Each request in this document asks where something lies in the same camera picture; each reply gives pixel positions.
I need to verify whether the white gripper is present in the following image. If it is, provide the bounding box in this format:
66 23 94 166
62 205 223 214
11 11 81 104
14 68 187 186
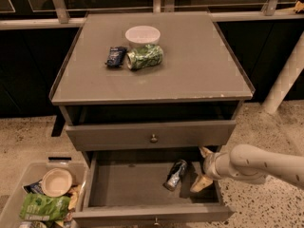
190 146 221 193

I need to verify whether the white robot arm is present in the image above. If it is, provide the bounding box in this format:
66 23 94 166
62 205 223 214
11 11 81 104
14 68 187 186
190 33 304 193

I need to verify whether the closed grey top drawer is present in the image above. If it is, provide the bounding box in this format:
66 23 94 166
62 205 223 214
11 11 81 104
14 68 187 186
66 120 236 151

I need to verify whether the brass top drawer knob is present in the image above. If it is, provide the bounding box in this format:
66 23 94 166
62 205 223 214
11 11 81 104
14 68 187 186
150 134 158 143

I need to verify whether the brass drawer knob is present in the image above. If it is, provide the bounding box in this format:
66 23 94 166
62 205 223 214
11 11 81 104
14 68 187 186
154 218 160 226
150 134 158 143

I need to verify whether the grey wooden drawer cabinet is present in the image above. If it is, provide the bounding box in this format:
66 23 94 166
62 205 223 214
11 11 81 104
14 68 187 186
48 10 257 228

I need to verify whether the brass middle drawer knob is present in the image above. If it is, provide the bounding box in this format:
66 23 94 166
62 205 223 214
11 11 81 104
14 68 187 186
154 218 160 226

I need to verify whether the open grey middle drawer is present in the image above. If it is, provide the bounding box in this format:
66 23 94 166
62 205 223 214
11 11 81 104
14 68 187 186
73 147 234 228

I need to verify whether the crushed green soda can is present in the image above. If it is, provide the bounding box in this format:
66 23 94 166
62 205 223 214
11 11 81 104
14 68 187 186
127 44 163 70

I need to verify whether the yellow snack bag in bin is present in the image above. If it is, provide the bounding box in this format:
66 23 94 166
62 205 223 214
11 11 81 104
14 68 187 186
67 185 81 210

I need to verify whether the dark blue snack packet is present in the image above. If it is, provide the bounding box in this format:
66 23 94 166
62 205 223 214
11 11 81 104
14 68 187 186
105 47 127 68

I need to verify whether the white round bowl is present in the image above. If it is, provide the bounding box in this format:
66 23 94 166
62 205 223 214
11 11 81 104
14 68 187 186
125 26 161 48

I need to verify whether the beige paper bowl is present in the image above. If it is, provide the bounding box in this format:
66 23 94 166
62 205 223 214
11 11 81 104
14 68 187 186
41 168 72 197

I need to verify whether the blue snack bag in bin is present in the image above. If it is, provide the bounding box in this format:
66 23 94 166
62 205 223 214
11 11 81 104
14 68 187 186
23 180 44 194

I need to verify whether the grey metal railing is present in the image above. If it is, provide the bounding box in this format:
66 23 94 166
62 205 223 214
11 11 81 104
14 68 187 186
0 0 303 29

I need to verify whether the green chip bag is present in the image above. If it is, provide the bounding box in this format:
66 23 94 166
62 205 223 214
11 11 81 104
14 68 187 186
19 193 70 221

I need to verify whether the clear plastic storage bin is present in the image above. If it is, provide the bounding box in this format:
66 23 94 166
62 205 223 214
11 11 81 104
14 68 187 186
0 161 88 228

